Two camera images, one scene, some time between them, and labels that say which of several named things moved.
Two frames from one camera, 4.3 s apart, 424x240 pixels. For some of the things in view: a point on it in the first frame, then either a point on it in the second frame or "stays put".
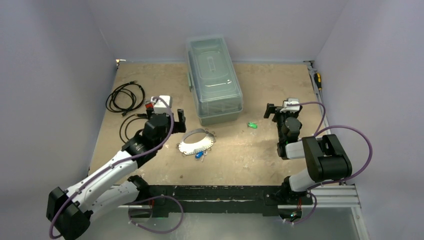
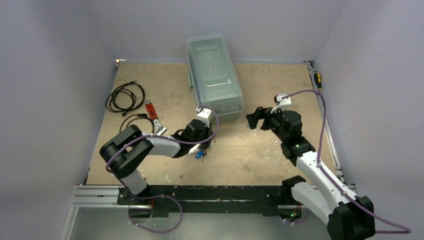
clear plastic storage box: (213, 79) stays put
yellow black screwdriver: (318, 79) stays put
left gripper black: (178, 126) to (207, 130)
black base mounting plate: (165, 199) stays put
